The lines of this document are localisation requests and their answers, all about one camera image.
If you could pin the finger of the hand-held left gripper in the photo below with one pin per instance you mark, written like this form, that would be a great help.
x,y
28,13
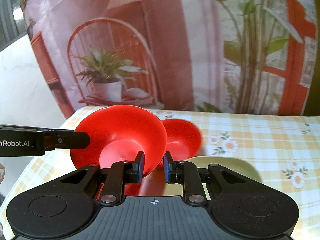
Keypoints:
x,y
72,140

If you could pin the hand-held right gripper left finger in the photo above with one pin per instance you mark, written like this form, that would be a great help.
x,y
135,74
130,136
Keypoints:
x,y
140,167

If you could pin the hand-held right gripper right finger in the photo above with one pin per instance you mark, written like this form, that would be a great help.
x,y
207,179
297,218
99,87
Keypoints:
x,y
167,167

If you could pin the green square plate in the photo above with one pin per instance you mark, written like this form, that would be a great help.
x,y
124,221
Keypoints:
x,y
225,166

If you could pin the yellow checkered floral tablecloth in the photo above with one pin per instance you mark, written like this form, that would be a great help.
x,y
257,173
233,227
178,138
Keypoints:
x,y
262,140

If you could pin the printed room scene backdrop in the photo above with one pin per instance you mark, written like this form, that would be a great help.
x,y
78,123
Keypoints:
x,y
175,55

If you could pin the dark window frame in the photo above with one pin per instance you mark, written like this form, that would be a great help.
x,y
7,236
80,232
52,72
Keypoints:
x,y
10,17

